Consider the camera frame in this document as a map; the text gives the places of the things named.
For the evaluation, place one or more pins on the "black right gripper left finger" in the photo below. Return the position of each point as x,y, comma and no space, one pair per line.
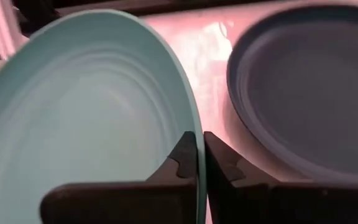
135,202

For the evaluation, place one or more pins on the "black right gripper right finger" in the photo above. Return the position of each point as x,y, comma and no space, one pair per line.
259,202

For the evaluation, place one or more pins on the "blue plastic plate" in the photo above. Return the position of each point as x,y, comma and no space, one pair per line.
306,109

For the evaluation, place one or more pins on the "black table edge frame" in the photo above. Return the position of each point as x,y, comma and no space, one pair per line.
104,6

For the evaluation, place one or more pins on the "white post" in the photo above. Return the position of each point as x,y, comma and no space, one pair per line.
2,28

